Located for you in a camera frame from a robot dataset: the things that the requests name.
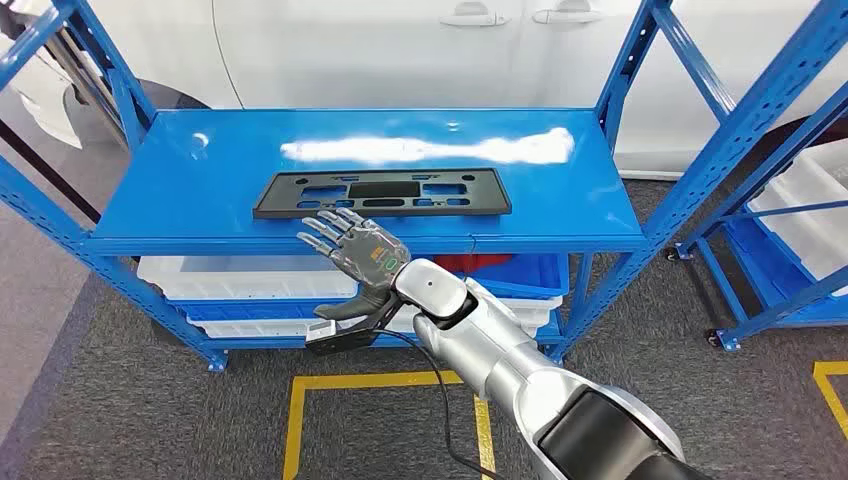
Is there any black plastic frame part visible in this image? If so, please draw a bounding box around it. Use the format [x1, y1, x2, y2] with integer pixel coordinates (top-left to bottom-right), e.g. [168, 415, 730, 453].
[252, 168, 513, 221]

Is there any blue metal shelf rack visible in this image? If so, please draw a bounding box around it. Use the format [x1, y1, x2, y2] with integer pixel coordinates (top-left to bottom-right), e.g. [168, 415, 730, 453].
[0, 0, 848, 374]

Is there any blue wheeled shelf rack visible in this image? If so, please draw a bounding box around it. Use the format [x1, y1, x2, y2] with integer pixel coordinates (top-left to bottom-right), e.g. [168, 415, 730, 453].
[665, 79, 848, 352]

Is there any red object in bin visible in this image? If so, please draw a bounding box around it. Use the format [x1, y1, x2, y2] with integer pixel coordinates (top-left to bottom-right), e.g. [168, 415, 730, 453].
[433, 254, 515, 276]

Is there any yellow floor tape square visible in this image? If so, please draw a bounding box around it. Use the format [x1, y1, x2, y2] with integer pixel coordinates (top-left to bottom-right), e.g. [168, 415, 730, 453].
[813, 360, 848, 440]
[282, 370, 497, 480]

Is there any white car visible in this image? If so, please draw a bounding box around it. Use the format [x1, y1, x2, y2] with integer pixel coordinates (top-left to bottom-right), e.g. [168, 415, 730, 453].
[0, 0, 848, 180]

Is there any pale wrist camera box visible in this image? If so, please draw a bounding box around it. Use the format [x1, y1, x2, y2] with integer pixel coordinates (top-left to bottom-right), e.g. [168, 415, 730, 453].
[304, 316, 386, 357]

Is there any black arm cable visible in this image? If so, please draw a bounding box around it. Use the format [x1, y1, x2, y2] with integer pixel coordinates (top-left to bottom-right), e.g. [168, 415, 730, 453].
[370, 327, 508, 480]

